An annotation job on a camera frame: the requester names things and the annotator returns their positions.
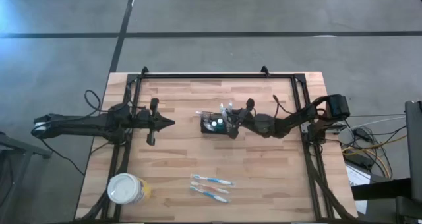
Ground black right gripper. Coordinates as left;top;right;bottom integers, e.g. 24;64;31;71
225;98;256;140

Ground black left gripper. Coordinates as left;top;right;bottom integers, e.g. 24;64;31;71
136;98;176;147

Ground blue white toothbrush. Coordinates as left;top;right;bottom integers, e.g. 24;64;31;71
191;173;237;188
189;185;231;204

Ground red white toothbrush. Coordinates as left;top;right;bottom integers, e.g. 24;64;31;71
190;181;231;195

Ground yellow wipes canister white lid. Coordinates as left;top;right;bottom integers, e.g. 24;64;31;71
107;173;153;206

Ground black power brick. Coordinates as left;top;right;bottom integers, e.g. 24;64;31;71
344;151;375;170

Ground white paper sheet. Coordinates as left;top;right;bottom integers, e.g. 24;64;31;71
344;164;372;215

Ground black metal stand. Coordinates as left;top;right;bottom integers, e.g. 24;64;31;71
0;131;53;224

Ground black metal beam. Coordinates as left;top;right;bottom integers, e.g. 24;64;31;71
351;177;413;202

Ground dark grey equipment case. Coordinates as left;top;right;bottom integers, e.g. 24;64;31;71
404;100;422;204

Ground black wire caddy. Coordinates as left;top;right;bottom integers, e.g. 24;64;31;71
200;111;235;135

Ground black aluminium table frame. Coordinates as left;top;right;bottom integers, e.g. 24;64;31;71
77;71;359;223

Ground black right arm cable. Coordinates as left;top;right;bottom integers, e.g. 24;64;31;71
271;94;297;117

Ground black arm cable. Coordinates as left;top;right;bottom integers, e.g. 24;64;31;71
271;94;297;117
84;89;133;113

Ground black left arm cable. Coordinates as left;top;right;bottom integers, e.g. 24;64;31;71
84;89;133;113

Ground white cable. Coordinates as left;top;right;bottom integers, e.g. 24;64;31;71
339;116;406;133

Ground yellow cable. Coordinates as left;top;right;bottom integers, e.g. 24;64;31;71
341;134;408;180

